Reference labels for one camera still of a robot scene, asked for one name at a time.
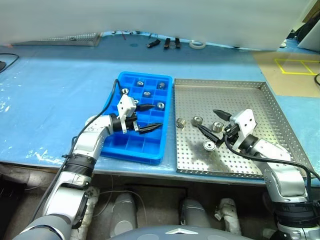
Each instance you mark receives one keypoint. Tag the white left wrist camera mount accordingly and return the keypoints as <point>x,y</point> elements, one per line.
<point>125,105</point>

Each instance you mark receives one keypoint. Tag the white wrapped pipe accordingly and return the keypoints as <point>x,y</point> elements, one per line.
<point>228,212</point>
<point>92,200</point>

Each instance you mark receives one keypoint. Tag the white tape roll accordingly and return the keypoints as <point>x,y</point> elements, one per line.
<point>197,47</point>

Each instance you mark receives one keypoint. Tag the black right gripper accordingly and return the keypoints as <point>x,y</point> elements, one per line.
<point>233,130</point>

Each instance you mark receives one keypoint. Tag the grey rounded leg cover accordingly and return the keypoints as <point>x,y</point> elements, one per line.
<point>123,212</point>
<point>195,211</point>

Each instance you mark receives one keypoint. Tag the white backdrop sheet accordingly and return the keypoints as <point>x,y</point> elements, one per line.
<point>150,15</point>

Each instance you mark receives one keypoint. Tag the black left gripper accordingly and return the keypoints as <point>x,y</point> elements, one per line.
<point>130,122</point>

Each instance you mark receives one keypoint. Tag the flat perforated metal tray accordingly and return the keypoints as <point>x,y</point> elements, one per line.
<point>75,40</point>

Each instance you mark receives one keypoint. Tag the grey rounded torso cover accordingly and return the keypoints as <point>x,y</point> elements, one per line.
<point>150,233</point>

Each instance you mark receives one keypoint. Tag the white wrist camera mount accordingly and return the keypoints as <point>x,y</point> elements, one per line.
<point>125,105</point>
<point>246,121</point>

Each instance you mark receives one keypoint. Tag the black spare gripper finger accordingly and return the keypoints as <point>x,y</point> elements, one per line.
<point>153,43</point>
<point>177,43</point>
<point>167,43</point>

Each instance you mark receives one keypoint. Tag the large perforated metal tray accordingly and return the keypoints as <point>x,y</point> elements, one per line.
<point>200,160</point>

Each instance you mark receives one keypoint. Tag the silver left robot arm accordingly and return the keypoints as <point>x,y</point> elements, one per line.
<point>87,140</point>

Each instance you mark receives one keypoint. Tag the blue compartment tray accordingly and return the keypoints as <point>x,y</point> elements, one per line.
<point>140,147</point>

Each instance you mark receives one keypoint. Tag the white foam board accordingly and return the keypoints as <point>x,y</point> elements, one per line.
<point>312,42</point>

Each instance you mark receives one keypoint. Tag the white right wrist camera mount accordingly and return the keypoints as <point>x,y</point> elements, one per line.
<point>246,121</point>

